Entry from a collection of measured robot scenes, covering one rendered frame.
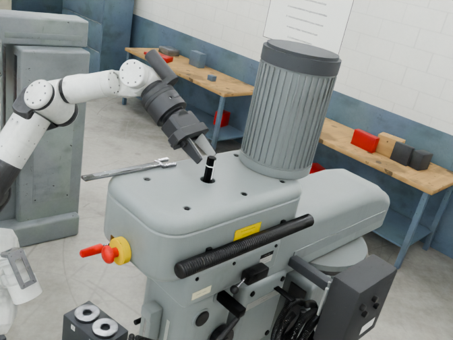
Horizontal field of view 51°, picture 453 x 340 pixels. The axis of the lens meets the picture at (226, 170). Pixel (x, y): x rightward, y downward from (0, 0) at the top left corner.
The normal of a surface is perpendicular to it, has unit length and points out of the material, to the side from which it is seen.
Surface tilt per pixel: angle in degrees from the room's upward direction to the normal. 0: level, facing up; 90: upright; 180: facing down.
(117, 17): 90
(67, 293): 0
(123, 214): 90
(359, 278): 0
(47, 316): 0
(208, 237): 90
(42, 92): 54
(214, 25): 90
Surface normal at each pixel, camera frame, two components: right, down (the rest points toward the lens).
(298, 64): -0.16, 0.37
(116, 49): 0.68, 0.41
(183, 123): 0.58, -0.59
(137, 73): -0.26, 0.00
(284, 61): -0.52, 0.26
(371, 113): -0.71, 0.16
